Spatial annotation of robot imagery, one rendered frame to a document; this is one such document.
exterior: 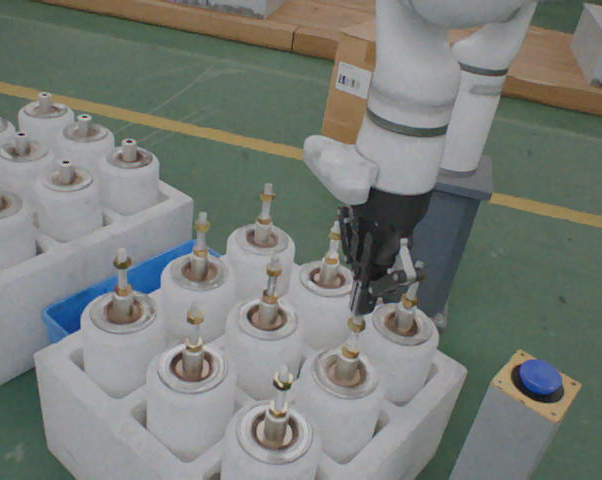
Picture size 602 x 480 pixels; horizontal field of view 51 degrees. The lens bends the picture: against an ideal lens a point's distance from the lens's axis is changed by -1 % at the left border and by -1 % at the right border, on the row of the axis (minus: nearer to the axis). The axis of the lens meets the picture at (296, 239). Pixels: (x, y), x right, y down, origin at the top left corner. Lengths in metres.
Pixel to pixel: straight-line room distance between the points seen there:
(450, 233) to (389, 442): 0.45
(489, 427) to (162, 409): 0.34
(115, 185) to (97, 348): 0.38
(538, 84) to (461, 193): 1.50
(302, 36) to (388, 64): 2.01
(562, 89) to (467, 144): 1.51
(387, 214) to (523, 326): 0.78
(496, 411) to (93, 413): 0.43
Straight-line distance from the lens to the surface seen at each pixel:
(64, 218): 1.00
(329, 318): 0.82
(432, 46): 0.53
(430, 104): 0.51
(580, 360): 1.28
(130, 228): 1.04
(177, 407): 0.67
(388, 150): 0.52
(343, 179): 0.50
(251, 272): 0.87
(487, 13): 0.49
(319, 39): 2.50
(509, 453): 0.71
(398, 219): 0.55
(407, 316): 0.77
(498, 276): 1.41
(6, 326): 0.98
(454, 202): 1.06
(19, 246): 0.96
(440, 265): 1.12
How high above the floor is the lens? 0.75
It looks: 33 degrees down
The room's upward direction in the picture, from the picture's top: 9 degrees clockwise
